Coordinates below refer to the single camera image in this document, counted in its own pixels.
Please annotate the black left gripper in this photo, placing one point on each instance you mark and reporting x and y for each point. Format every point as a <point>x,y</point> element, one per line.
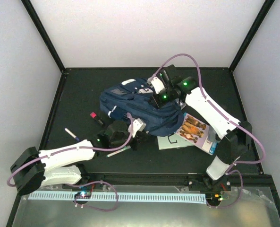
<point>142,135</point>

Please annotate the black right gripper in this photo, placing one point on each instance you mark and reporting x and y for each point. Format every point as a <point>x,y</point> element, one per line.
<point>155,100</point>

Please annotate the navy blue student backpack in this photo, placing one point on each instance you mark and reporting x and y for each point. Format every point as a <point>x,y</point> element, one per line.
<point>133,96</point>

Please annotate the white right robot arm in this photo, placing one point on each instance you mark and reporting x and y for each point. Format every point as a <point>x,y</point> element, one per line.
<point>234,136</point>

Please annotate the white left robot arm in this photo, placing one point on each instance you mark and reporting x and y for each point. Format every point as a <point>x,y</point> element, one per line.
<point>34,168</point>

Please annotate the white green pen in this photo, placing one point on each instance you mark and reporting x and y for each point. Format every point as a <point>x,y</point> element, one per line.
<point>119,151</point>

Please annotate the white square book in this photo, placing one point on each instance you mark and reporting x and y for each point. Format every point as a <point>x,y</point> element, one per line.
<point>172,141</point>

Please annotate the dog picture book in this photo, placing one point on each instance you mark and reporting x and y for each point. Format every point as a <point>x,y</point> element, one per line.
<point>196,133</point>

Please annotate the red capped marker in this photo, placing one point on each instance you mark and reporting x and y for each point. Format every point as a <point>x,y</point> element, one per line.
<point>95,117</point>

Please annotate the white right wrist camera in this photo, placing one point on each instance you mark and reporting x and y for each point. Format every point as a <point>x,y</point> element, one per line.
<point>157,84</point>

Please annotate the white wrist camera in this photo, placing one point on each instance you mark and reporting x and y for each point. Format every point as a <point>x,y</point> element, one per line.
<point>157,84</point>
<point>137,125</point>

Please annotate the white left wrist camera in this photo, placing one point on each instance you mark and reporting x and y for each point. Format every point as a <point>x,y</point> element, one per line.
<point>137,125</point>

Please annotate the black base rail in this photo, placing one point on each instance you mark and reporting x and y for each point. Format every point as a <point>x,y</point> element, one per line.
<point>191,180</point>

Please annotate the white slotted cable duct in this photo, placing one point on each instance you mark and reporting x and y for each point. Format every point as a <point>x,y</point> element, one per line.
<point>120,197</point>

